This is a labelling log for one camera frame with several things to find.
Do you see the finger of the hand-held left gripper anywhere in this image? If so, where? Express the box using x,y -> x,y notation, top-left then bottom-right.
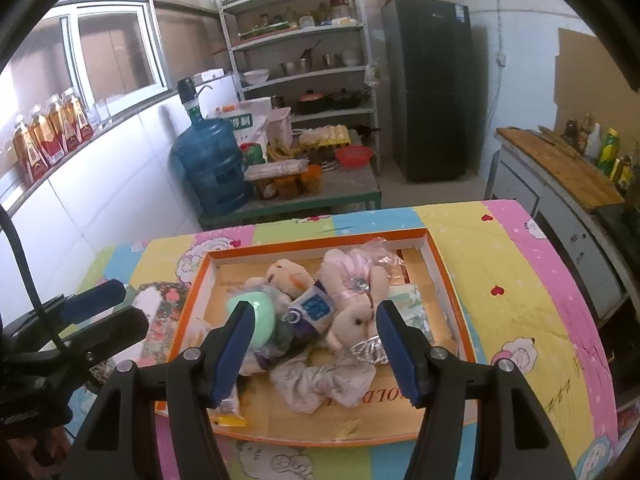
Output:
55,306 -> 150,366
20,280 -> 126,333

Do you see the orange cardboard box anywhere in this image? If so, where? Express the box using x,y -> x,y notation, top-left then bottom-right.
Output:
152,227 -> 478,448

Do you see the black cable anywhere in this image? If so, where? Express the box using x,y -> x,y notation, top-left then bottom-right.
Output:
0,205 -> 68,353

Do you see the white green tissue packet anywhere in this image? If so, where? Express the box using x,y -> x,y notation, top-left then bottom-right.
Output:
387,282 -> 431,341

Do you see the cream plush bear purple outfit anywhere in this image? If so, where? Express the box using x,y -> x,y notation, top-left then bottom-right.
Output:
250,258 -> 336,341

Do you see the cardboard sheet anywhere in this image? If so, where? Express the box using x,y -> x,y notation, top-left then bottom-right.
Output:
552,27 -> 640,131

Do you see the plastic-wrapped pink plush rabbit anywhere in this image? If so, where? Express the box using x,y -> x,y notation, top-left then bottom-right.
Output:
317,239 -> 407,353

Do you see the egg tray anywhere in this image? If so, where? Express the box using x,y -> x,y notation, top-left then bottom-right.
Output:
299,125 -> 351,150

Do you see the floral wet wipes packet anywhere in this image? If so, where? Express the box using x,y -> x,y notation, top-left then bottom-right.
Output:
127,282 -> 191,368

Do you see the black refrigerator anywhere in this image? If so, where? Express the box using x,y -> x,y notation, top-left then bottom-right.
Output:
381,0 -> 473,183

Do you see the black pot red lid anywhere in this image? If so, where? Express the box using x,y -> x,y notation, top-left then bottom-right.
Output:
297,90 -> 328,113

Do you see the black wok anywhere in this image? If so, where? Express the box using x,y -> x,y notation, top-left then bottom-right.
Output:
327,87 -> 373,110

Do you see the red plastic bowl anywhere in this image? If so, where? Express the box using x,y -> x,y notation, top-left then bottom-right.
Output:
335,146 -> 375,168

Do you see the wooden board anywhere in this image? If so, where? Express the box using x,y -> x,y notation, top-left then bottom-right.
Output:
496,127 -> 626,211

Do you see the sliding window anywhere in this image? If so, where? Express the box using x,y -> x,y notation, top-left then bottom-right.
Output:
50,0 -> 168,111

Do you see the fluffy grey scrunchie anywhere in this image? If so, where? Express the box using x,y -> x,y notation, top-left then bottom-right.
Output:
270,357 -> 377,413

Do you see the white plastic bag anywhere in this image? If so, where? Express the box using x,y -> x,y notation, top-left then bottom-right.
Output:
267,107 -> 293,148

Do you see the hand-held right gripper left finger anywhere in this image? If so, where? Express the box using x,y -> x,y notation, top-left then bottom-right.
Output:
60,301 -> 257,480

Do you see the pack of sauce jars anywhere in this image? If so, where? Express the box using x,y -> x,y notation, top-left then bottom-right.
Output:
245,159 -> 323,201

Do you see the grey cabinet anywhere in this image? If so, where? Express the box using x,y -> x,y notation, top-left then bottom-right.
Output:
485,135 -> 636,321

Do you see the blue water jug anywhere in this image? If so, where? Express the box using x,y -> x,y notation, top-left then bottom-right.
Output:
171,117 -> 253,216

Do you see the row of condiment bottles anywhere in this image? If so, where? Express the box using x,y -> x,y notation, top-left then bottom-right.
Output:
562,112 -> 640,196

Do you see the yellow white packet black band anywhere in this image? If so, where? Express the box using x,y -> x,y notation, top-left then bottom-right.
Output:
207,390 -> 248,428

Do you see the white green flour bag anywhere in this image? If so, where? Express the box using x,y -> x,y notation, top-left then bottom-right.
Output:
207,100 -> 271,153

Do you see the black water pump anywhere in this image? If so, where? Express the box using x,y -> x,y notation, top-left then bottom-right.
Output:
177,77 -> 213,111

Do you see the silver pleated foil cup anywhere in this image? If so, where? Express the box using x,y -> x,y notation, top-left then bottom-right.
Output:
345,337 -> 391,366

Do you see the green soft ball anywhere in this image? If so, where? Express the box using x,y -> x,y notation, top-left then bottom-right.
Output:
226,291 -> 277,348

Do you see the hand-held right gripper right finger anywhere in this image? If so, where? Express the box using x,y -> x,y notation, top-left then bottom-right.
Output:
375,300 -> 576,480

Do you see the low green table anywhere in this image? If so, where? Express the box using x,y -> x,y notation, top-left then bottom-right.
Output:
199,130 -> 382,228

